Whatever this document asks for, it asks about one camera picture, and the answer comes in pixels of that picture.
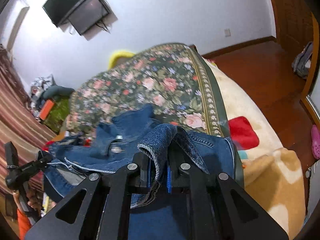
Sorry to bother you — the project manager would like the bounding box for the orange box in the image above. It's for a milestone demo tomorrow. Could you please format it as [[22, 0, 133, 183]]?
[[39, 99, 56, 120]]

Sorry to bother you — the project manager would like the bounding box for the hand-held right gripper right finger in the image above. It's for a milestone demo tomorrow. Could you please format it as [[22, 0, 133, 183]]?
[[167, 152, 288, 240]]

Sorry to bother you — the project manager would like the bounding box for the grey backpack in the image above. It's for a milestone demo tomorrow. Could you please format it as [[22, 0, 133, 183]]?
[[292, 41, 314, 79]]

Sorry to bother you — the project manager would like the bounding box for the yellow curved object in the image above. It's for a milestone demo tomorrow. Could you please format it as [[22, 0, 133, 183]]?
[[108, 50, 137, 69]]

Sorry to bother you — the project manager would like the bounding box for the small black wall monitor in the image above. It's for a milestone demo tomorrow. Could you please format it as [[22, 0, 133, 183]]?
[[68, 0, 112, 36]]

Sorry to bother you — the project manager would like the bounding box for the pink striped curtain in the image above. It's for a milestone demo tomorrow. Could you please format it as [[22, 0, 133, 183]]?
[[0, 45, 59, 200]]

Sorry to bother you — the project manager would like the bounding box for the person's left hand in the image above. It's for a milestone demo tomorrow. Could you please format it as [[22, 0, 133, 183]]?
[[26, 191, 41, 213]]

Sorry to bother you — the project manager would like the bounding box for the large black wall television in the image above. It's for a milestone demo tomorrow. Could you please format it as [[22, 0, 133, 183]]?
[[42, 0, 109, 28]]

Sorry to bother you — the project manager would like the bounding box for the dark floral blanket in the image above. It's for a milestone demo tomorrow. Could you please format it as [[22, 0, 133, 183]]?
[[66, 42, 230, 140]]

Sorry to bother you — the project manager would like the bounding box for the white stickered suitcase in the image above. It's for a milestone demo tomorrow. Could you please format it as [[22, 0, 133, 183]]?
[[305, 159, 320, 220]]

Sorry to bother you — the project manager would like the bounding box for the white air conditioner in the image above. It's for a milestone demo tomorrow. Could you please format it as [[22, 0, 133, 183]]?
[[6, 5, 30, 53]]

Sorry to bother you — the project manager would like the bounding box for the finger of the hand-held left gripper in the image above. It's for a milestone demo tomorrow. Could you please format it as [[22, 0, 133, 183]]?
[[17, 153, 52, 178], [5, 141, 20, 188]]

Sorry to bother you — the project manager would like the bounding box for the wooden door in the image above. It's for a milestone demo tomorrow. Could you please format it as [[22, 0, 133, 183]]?
[[265, 0, 313, 53]]

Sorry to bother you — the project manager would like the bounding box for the black cable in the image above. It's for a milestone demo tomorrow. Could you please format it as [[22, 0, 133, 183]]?
[[96, 21, 112, 34]]

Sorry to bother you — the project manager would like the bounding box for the yellow cloth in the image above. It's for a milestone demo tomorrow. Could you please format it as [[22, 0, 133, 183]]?
[[41, 194, 57, 213]]

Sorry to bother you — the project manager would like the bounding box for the cream tan printed blanket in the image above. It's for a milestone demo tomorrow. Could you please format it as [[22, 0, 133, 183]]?
[[202, 57, 307, 235]]

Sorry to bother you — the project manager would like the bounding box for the grey green pillow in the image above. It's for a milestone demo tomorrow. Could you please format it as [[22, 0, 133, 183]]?
[[42, 85, 75, 100]]

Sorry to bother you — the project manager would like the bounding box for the pink clog shoe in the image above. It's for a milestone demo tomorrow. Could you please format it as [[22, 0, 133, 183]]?
[[311, 124, 320, 160]]

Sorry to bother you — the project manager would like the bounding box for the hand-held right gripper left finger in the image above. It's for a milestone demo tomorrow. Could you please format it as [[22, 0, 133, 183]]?
[[25, 152, 152, 240]]

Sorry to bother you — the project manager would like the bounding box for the blue denim jacket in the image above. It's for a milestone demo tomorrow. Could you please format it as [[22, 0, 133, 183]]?
[[37, 104, 237, 240]]

